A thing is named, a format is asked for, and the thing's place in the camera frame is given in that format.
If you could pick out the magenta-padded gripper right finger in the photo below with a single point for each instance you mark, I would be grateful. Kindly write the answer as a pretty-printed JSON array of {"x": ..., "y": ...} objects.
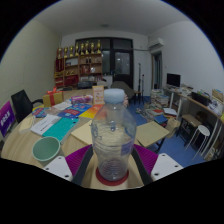
[{"x": 163, "y": 165}]

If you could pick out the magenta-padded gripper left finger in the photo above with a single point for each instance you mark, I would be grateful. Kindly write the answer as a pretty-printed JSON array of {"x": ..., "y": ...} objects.
[{"x": 58, "y": 166}]

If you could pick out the clear plastic water bottle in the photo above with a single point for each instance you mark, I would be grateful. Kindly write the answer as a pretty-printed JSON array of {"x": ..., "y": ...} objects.
[{"x": 113, "y": 140}]

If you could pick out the light green cup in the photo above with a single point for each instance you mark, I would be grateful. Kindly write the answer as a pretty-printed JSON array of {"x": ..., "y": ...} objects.
[{"x": 46, "y": 148}]

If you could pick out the light wooden stool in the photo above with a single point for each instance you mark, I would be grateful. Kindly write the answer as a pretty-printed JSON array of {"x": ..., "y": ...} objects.
[{"x": 151, "y": 133}]

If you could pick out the teal notebook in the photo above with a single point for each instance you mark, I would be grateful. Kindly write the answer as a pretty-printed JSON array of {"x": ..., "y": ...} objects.
[{"x": 60, "y": 129}]

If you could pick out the flat beige book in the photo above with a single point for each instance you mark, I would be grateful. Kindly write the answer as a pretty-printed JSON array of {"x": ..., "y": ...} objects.
[{"x": 81, "y": 133}]

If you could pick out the white booklet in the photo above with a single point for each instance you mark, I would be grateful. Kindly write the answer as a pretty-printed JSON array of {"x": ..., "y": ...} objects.
[{"x": 45, "y": 124}]

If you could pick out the white round stool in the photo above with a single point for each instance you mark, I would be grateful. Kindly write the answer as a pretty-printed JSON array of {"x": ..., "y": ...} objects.
[{"x": 201, "y": 130}]

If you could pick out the brown wooden stool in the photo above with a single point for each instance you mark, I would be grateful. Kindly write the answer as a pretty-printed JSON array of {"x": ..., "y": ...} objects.
[{"x": 190, "y": 120}]

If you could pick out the thick beige book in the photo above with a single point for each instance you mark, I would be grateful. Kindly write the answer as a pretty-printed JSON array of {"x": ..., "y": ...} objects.
[{"x": 26, "y": 123}]

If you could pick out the flat round red coaster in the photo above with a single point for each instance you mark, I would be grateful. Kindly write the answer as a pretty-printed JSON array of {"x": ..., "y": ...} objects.
[{"x": 111, "y": 183}]

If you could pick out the small blue red book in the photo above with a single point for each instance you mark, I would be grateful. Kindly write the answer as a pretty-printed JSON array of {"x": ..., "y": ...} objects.
[{"x": 40, "y": 112}]

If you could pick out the white paper sheet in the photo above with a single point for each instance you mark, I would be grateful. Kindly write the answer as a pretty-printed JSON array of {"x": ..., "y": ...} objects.
[{"x": 61, "y": 106}]

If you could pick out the orange yellow book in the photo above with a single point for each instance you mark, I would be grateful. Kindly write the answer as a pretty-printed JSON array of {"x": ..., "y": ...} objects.
[{"x": 89, "y": 113}]

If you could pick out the stack of books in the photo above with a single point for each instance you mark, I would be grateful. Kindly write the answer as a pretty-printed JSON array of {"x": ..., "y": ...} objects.
[{"x": 161, "y": 103}]

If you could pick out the yellow paper sheet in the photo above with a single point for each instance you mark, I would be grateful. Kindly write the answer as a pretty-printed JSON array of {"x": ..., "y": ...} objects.
[{"x": 36, "y": 107}]

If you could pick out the yellow gift box red ribbon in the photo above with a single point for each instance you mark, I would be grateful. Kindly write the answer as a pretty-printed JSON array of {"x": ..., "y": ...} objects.
[{"x": 53, "y": 99}]

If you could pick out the long cluttered wooden desk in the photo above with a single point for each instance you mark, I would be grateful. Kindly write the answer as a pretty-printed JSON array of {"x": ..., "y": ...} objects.
[{"x": 206, "y": 110}]

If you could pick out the purple sign board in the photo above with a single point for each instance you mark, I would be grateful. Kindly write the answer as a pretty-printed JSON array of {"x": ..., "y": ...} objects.
[{"x": 6, "y": 118}]

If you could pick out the pink wrapped package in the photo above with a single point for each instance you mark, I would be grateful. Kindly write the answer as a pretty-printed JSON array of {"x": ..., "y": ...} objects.
[{"x": 81, "y": 99}]

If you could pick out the black office chair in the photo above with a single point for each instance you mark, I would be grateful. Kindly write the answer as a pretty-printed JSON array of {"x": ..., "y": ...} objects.
[{"x": 21, "y": 105}]

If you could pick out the black box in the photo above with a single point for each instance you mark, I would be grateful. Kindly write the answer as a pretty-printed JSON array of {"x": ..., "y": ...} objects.
[{"x": 200, "y": 99}]

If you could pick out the upright wooden card box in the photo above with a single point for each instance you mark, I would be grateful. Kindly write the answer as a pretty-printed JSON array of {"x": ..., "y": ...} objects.
[{"x": 98, "y": 95}]

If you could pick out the black computer monitor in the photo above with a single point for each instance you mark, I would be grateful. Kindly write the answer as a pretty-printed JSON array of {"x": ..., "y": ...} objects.
[{"x": 173, "y": 80}]

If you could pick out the dark chair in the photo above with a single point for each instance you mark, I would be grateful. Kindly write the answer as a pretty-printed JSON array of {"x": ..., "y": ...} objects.
[{"x": 86, "y": 85}]

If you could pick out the grey fabric chair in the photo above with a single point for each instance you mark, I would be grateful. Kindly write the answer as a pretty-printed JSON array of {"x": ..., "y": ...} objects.
[{"x": 125, "y": 87}]

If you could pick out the black microphone stand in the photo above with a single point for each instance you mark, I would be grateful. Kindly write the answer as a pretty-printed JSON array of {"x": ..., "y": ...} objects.
[{"x": 139, "y": 80}]

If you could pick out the wooden shelf unit with trophies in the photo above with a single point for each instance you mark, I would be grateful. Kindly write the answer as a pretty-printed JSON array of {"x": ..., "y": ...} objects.
[{"x": 78, "y": 66}]

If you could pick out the white wall air conditioner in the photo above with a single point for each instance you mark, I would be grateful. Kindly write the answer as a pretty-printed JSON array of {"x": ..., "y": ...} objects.
[{"x": 156, "y": 43}]

